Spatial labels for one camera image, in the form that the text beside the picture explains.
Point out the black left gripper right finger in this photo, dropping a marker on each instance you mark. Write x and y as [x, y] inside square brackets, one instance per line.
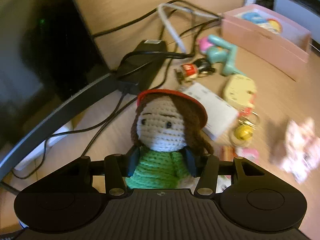
[214, 175]

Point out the small red black figure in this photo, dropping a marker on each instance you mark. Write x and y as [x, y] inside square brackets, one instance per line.
[190, 71]

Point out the white rectangular card box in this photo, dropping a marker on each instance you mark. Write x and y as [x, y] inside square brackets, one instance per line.
[221, 115]

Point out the white power strip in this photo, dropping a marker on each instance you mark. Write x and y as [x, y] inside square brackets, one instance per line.
[39, 150]

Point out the pink round toy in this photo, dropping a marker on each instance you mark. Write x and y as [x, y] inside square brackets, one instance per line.
[205, 46]

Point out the pink white plush toy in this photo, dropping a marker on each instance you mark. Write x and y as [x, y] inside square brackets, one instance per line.
[298, 152]

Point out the teal toy stand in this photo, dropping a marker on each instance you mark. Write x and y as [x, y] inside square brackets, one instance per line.
[224, 52]

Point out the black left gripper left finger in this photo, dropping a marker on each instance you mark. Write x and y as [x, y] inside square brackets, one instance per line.
[115, 168]

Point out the crochet doll red hat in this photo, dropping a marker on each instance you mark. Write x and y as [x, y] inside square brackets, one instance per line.
[166, 122]

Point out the curved black monitor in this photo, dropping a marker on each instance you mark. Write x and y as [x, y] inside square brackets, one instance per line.
[51, 70]

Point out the black power adapter brick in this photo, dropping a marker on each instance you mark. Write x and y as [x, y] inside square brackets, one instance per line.
[137, 72]

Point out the yellow bell keychain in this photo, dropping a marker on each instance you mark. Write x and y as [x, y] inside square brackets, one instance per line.
[242, 134]

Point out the pink cardboard box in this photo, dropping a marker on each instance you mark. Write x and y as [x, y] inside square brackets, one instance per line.
[271, 36]

